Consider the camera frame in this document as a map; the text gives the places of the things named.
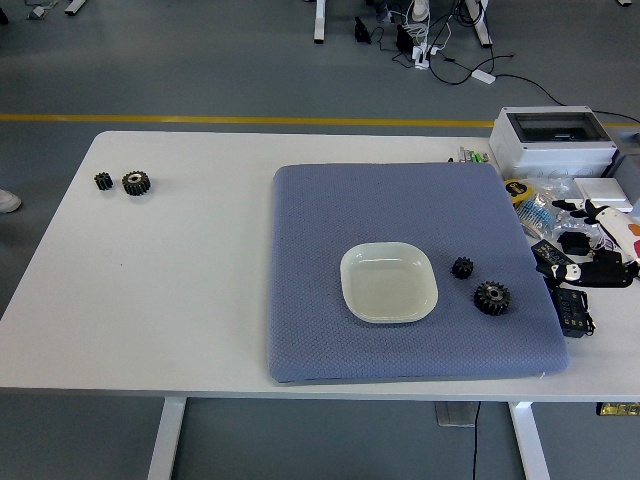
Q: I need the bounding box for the black flat panel module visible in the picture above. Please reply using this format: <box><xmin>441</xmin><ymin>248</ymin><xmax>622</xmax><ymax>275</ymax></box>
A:
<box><xmin>530</xmin><ymin>239</ymin><xmax>569</xmax><ymax>274</ymax></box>

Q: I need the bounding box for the person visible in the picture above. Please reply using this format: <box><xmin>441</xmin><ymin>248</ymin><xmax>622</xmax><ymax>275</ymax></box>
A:
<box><xmin>0</xmin><ymin>188</ymin><xmax>23</xmax><ymax>215</ymax></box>

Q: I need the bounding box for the black controller with red digits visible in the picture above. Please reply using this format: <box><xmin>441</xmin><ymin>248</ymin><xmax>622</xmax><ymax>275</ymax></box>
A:
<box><xmin>549</xmin><ymin>286</ymin><xmax>597</xmax><ymax>339</ymax></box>

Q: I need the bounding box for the blue white component bundle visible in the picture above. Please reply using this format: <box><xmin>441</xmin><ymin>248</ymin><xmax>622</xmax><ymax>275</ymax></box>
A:
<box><xmin>514</xmin><ymin>192</ymin><xmax>557</xmax><ymax>240</ymax></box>

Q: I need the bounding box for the yellow label strip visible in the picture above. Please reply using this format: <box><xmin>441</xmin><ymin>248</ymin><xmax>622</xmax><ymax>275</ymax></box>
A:
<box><xmin>595</xmin><ymin>401</ymin><xmax>640</xmax><ymax>417</ymax></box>

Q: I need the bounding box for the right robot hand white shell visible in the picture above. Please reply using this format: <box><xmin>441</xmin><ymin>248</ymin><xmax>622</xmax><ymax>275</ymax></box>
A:
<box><xmin>537</xmin><ymin>198</ymin><xmax>640</xmax><ymax>289</ymax></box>

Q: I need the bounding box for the white square dish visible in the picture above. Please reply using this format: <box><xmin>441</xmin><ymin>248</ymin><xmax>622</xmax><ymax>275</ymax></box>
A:
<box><xmin>339</xmin><ymin>241</ymin><xmax>440</xmax><ymax>326</ymax></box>

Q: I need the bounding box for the grey plastic box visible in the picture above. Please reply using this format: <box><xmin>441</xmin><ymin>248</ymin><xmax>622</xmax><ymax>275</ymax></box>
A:
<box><xmin>602</xmin><ymin>148</ymin><xmax>640</xmax><ymax>211</ymax></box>

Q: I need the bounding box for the white table leg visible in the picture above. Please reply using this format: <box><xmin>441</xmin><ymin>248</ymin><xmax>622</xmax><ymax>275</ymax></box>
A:
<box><xmin>147</xmin><ymin>398</ymin><xmax>187</xmax><ymax>480</ymax></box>
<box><xmin>507</xmin><ymin>401</ymin><xmax>551</xmax><ymax>480</ymax></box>

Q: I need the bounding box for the black power plug block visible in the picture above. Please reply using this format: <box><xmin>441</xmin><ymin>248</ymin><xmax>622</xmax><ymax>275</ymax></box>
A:
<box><xmin>556</xmin><ymin>230</ymin><xmax>592</xmax><ymax>257</ymax></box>

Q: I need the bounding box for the clear plastic bag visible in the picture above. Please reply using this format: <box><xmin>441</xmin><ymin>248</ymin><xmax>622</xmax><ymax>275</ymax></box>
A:
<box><xmin>528</xmin><ymin>176</ymin><xmax>577</xmax><ymax>202</ymax></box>

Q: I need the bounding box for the white wall switch plate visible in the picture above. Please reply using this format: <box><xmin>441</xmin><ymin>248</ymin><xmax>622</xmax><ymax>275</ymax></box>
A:
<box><xmin>573</xmin><ymin>177</ymin><xmax>634</xmax><ymax>214</ymax></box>

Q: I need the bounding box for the large black gear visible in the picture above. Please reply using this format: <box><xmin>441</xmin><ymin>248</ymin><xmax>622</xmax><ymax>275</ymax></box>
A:
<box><xmin>473</xmin><ymin>279</ymin><xmax>511</xmax><ymax>317</ymax></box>
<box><xmin>121</xmin><ymin>170</ymin><xmax>153</xmax><ymax>197</ymax></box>

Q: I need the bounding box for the white power strip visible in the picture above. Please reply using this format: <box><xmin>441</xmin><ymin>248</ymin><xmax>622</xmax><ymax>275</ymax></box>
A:
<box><xmin>410</xmin><ymin>42</ymin><xmax>442</xmax><ymax>70</ymax></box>

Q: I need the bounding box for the white background desk leg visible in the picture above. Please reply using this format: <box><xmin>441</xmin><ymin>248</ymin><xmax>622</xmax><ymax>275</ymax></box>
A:
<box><xmin>463</xmin><ymin>0</ymin><xmax>494</xmax><ymax>49</ymax></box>
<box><xmin>313</xmin><ymin>0</ymin><xmax>329</xmax><ymax>44</ymax></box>

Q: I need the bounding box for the grey electrical enclosure box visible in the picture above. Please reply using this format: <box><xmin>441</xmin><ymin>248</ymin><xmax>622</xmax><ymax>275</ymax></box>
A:
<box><xmin>488</xmin><ymin>105</ymin><xmax>619</xmax><ymax>180</ymax></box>

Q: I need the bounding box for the yellow black tape measure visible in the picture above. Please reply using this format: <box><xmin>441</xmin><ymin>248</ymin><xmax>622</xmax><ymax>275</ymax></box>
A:
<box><xmin>503</xmin><ymin>178</ymin><xmax>534</xmax><ymax>203</ymax></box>

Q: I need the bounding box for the blue-grey textured mat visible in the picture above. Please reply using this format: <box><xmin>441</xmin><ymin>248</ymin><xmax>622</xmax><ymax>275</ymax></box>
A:
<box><xmin>266</xmin><ymin>162</ymin><xmax>572</xmax><ymax>385</ymax></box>

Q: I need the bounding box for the grey metal floor plate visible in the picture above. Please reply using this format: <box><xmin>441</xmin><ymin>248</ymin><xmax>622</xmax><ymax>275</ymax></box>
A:
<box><xmin>433</xmin><ymin>401</ymin><xmax>477</xmax><ymax>428</ymax></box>

